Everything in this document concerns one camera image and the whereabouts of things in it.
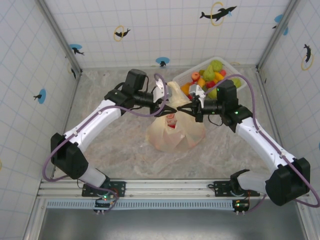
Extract marble pattern table cover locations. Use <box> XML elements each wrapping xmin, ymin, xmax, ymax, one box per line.
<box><xmin>41</xmin><ymin>67</ymin><xmax>293</xmax><ymax>180</ymax></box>

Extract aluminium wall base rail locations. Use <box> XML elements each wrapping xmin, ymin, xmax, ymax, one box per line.
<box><xmin>79</xmin><ymin>65</ymin><xmax>260</xmax><ymax>71</ymax></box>

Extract aluminium frame post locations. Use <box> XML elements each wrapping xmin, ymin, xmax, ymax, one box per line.
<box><xmin>23</xmin><ymin>197</ymin><xmax>48</xmax><ymax>240</ymax></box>
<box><xmin>297</xmin><ymin>204</ymin><xmax>316</xmax><ymax>240</ymax></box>

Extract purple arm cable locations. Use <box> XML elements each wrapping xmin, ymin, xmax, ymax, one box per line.
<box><xmin>42</xmin><ymin>73</ymin><xmax>168</xmax><ymax>214</ymax></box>
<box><xmin>203</xmin><ymin>73</ymin><xmax>320</xmax><ymax>214</ymax></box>

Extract grey metal panel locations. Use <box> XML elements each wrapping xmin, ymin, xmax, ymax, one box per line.
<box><xmin>37</xmin><ymin>208</ymin><xmax>307</xmax><ymax>240</ymax></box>

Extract aluminium corner post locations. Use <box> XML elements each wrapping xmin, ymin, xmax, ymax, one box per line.
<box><xmin>256</xmin><ymin>0</ymin><xmax>300</xmax><ymax>72</ymax></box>
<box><xmin>34</xmin><ymin>0</ymin><xmax>83</xmax><ymax>76</ymax></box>

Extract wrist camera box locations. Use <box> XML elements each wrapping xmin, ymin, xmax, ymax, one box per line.
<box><xmin>188</xmin><ymin>84</ymin><xmax>207</xmax><ymax>106</ymax></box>
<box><xmin>151</xmin><ymin>76</ymin><xmax>173</xmax><ymax>101</ymax></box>

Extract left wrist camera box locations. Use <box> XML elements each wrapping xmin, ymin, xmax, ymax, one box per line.
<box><xmin>151</xmin><ymin>76</ymin><xmax>173</xmax><ymax>101</ymax></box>

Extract small controller board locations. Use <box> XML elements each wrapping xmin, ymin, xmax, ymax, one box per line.
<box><xmin>231</xmin><ymin>198</ymin><xmax>250</xmax><ymax>216</ymax></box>
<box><xmin>93</xmin><ymin>196</ymin><xmax>120</xmax><ymax>216</ymax></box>

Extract small dolphin ring sticker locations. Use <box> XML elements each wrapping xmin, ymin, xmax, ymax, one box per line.
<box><xmin>113</xmin><ymin>24</ymin><xmax>132</xmax><ymax>42</ymax></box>
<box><xmin>301</xmin><ymin>43</ymin><xmax>315</xmax><ymax>71</ymax></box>
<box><xmin>67</xmin><ymin>62</ymin><xmax>77</xmax><ymax>80</ymax></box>

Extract large dolphin ring sticker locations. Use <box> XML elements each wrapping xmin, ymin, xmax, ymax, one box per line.
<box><xmin>199</xmin><ymin>1</ymin><xmax>238</xmax><ymax>27</ymax></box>

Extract blue oval dolphin sticker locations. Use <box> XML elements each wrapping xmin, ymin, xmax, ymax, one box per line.
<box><xmin>155</xmin><ymin>56</ymin><xmax>170</xmax><ymax>68</ymax></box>
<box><xmin>33</xmin><ymin>88</ymin><xmax>48</xmax><ymax>105</ymax></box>
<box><xmin>68</xmin><ymin>43</ymin><xmax>85</xmax><ymax>56</ymax></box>

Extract green fake pear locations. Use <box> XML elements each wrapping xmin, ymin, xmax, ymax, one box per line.
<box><xmin>202</xmin><ymin>65</ymin><xmax>216</xmax><ymax>81</ymax></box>

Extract white plastic mesh basket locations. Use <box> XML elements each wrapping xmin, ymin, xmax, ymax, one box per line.
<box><xmin>172</xmin><ymin>56</ymin><xmax>247</xmax><ymax>101</ymax></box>

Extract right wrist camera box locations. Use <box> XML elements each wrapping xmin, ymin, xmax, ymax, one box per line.
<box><xmin>188</xmin><ymin>84</ymin><xmax>207</xmax><ymax>106</ymax></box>

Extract black mounting plate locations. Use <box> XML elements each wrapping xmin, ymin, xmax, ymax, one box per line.
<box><xmin>81</xmin><ymin>180</ymin><xmax>127</xmax><ymax>198</ymax></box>
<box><xmin>213</xmin><ymin>180</ymin><xmax>261</xmax><ymax>198</ymax></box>

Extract aluminium side rail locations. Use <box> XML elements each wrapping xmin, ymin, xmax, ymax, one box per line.
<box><xmin>256</xmin><ymin>71</ymin><xmax>288</xmax><ymax>156</ymax></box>
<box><xmin>53</xmin><ymin>71</ymin><xmax>83</xmax><ymax>136</ymax></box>

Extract cream plastic bag orange prints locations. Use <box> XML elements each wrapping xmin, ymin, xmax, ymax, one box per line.
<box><xmin>145</xmin><ymin>81</ymin><xmax>207</xmax><ymax>152</ymax></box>

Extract white slotted cable duct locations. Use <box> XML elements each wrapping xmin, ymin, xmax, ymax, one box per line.
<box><xmin>45</xmin><ymin>199</ymin><xmax>251</xmax><ymax>210</ymax></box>

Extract thin black cable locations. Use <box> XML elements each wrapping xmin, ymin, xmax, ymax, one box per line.
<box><xmin>208</xmin><ymin>116</ymin><xmax>224</xmax><ymax>128</ymax></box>

